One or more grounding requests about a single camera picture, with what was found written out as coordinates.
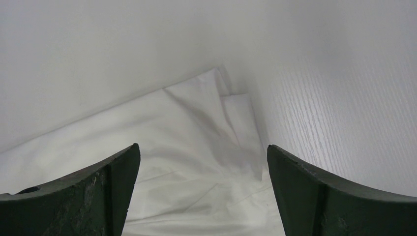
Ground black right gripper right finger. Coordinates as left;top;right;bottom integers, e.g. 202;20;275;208
267;145;417;236

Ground white t shirt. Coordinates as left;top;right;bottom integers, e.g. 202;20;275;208
0;68;284;236

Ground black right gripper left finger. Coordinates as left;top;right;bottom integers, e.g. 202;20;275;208
0;144;141;236

